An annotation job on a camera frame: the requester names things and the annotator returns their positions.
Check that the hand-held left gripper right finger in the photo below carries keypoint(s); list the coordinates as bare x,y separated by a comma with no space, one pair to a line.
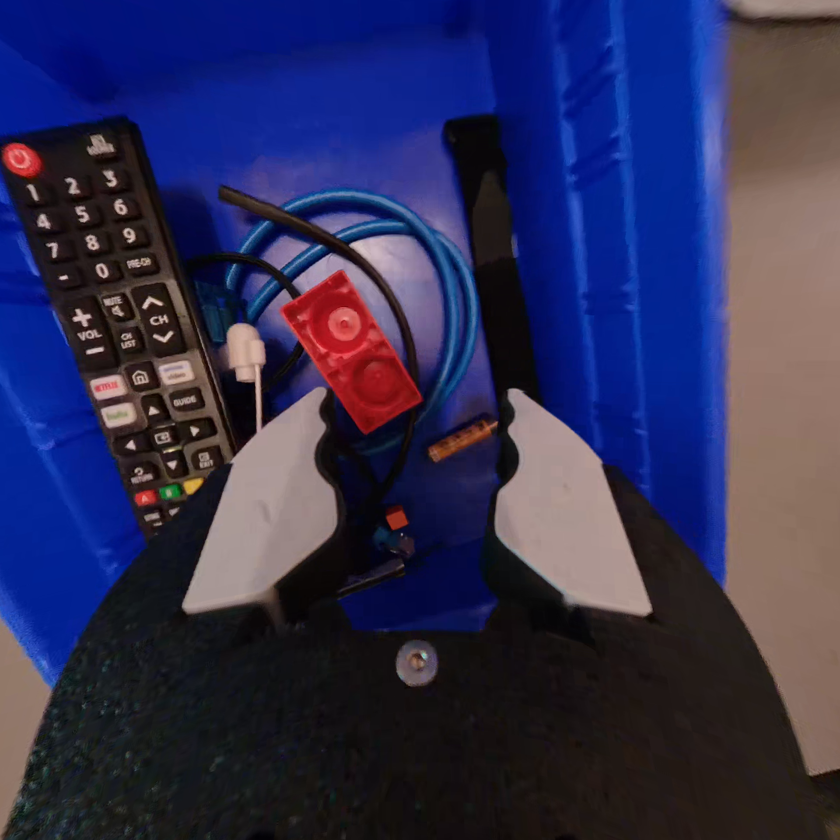
564,518

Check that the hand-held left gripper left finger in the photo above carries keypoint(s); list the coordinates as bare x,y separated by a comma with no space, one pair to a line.
262,518

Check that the red toy block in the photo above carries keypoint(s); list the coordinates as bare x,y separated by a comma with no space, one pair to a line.
348,348

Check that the blue storage bin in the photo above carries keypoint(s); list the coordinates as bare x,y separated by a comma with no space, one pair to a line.
394,98

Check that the orange battery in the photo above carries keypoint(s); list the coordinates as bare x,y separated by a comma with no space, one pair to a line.
459,439

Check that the black remote control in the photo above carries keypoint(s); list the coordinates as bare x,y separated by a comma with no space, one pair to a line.
98,295

